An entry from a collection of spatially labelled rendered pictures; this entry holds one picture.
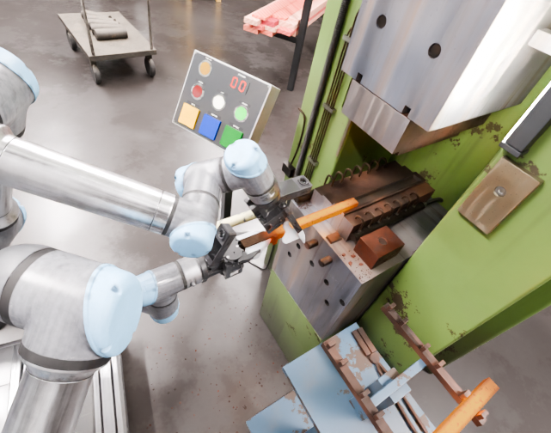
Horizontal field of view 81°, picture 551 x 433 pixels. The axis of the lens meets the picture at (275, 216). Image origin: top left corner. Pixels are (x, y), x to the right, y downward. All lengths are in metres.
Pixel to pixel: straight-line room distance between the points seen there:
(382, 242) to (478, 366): 1.39
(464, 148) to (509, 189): 0.47
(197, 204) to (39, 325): 0.28
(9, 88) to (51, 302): 0.36
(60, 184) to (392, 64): 0.69
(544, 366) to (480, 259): 1.67
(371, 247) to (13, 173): 0.85
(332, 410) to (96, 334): 0.74
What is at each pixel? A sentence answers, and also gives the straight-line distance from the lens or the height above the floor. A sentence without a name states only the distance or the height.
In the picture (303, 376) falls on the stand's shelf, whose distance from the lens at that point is 1.06.
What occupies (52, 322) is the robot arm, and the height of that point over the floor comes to 1.27.
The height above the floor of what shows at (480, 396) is 0.98.
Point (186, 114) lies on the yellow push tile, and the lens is 1.32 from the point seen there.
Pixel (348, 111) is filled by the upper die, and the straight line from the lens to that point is 0.93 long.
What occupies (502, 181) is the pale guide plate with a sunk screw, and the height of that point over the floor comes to 1.31.
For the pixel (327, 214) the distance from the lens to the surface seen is 1.00.
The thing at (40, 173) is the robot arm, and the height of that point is 1.34.
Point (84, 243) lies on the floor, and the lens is 2.24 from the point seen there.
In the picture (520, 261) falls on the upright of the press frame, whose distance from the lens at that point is 0.95.
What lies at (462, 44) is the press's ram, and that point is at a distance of 0.75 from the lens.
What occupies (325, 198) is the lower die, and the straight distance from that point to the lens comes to 1.08.
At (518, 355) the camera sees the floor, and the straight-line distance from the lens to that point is 2.52.
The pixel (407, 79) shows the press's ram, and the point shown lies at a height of 1.43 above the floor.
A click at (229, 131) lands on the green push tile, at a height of 1.03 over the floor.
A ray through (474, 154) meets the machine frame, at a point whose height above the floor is 1.15.
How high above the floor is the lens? 1.70
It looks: 47 degrees down
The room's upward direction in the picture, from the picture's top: 14 degrees clockwise
